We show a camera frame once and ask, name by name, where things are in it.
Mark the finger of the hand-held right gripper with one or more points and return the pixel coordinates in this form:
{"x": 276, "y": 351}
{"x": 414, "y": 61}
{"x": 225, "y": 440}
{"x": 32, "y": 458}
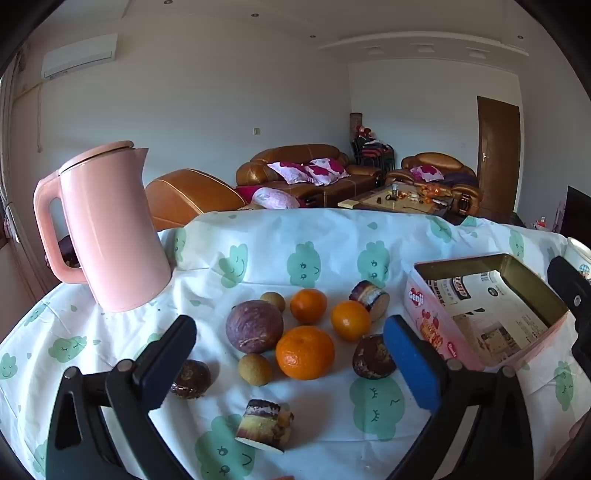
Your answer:
{"x": 570, "y": 286}

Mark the stacked black chairs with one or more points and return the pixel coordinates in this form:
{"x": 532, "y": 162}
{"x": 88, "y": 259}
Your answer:
{"x": 371, "y": 152}

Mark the pale pink pillow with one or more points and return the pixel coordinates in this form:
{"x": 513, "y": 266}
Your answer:
{"x": 274, "y": 198}

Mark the printed paper liner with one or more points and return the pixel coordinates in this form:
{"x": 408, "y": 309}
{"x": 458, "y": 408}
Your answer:
{"x": 498, "y": 323}

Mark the brown wooden door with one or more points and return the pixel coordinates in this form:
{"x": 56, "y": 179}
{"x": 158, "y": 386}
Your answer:
{"x": 496, "y": 157}

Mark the black television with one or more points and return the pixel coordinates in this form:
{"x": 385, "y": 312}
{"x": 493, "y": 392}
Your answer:
{"x": 579, "y": 207}

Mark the orange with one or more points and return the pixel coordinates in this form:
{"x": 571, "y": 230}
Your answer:
{"x": 308, "y": 305}
{"x": 351, "y": 321}
{"x": 304, "y": 353}

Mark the white bowl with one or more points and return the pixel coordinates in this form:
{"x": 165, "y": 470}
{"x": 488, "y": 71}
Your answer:
{"x": 581, "y": 251}

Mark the red blanket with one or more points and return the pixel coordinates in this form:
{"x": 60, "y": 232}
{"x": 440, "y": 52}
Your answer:
{"x": 244, "y": 190}

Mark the large purple passion fruit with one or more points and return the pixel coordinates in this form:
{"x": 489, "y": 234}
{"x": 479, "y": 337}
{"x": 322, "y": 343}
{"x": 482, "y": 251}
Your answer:
{"x": 254, "y": 325}

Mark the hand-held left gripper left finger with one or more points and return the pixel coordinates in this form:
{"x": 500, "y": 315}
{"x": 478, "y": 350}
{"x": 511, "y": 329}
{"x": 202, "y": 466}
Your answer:
{"x": 159, "y": 376}

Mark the brown leather three-seat sofa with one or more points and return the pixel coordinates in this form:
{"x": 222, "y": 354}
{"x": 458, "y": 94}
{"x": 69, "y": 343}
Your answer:
{"x": 295, "y": 154}

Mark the brown leather armchair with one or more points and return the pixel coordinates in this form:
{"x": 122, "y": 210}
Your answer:
{"x": 438, "y": 161}
{"x": 194, "y": 198}

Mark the pink electric kettle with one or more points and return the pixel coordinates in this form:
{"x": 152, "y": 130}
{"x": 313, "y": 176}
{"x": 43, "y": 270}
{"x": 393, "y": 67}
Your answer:
{"x": 111, "y": 221}

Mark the pink tin box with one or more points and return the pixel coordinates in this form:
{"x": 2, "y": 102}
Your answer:
{"x": 429, "y": 318}

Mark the purple layered cake roll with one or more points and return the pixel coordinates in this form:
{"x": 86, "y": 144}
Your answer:
{"x": 264, "y": 424}
{"x": 368, "y": 297}

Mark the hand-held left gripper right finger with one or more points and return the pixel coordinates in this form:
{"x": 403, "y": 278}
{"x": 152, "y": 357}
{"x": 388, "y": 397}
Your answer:
{"x": 411, "y": 362}

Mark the tall patterned cylinder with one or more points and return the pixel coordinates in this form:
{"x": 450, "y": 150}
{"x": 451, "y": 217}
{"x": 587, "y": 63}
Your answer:
{"x": 355, "y": 122}

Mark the wooden coffee table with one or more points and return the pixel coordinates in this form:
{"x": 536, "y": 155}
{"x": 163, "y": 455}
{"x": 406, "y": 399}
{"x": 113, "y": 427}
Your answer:
{"x": 369, "y": 201}

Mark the pink flower pillow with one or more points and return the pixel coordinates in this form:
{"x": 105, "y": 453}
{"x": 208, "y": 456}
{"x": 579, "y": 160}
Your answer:
{"x": 290, "y": 172}
{"x": 427, "y": 173}
{"x": 328, "y": 168}

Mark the white air conditioner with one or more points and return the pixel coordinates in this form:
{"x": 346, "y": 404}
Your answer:
{"x": 78, "y": 55}

